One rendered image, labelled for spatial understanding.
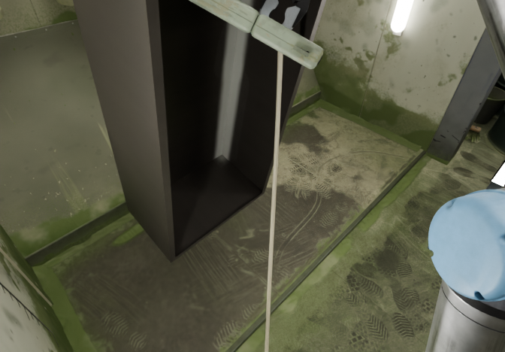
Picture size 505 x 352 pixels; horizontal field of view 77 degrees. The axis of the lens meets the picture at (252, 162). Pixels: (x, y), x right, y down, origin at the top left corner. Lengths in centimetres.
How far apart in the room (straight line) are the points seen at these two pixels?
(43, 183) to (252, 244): 126
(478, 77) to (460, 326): 228
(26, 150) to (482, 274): 206
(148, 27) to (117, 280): 160
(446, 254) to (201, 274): 160
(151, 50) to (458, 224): 58
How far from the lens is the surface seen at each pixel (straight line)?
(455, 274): 47
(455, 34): 266
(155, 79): 73
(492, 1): 61
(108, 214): 222
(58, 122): 217
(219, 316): 182
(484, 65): 266
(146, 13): 66
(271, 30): 70
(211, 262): 197
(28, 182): 215
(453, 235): 46
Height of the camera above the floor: 172
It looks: 41 degrees down
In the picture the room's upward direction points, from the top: straight up
